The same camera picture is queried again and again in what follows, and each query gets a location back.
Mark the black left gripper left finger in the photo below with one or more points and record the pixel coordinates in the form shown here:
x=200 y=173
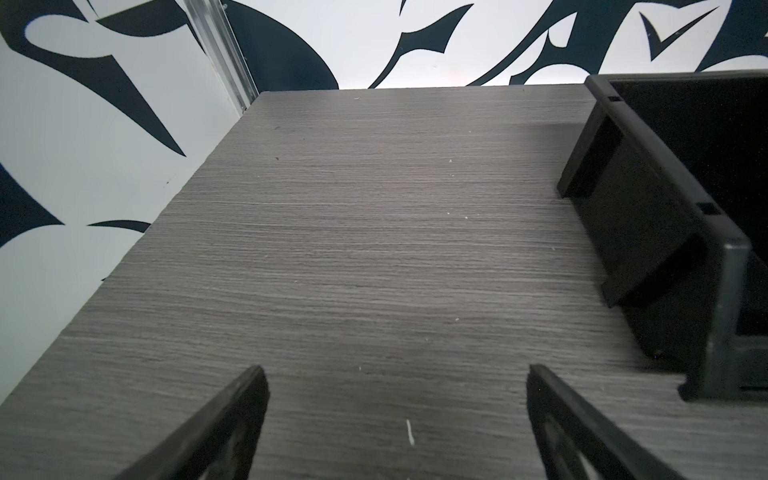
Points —
x=218 y=442

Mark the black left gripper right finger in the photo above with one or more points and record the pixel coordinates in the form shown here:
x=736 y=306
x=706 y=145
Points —
x=576 y=441

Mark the black left storage bin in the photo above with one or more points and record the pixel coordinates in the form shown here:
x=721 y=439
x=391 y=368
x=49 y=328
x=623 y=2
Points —
x=669 y=178

